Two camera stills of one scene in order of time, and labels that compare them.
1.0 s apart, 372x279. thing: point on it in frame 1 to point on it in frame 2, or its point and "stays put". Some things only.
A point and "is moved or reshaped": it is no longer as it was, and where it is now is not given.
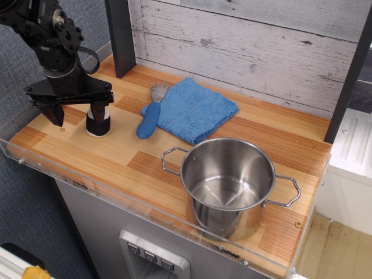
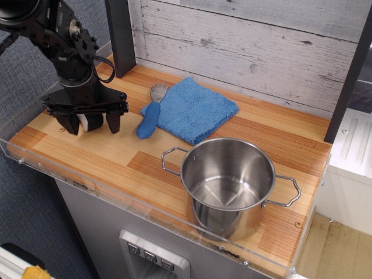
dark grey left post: [118, 15] stays put
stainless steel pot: [226, 182] stays put
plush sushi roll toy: [102, 128] is moved or reshaped
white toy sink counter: [346, 197] stays put
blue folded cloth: [190, 110] stays put
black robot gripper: [66, 86] to [80, 93]
